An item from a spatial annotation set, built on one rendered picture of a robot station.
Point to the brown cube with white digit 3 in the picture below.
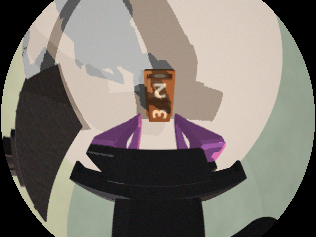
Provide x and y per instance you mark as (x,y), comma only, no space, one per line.
(159,111)

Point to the brown cube with white digit 2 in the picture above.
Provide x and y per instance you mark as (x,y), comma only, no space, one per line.
(159,87)

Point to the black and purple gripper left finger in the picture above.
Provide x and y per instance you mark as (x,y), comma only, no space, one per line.
(119,135)

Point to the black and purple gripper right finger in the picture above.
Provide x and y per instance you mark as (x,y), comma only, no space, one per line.
(198,137)

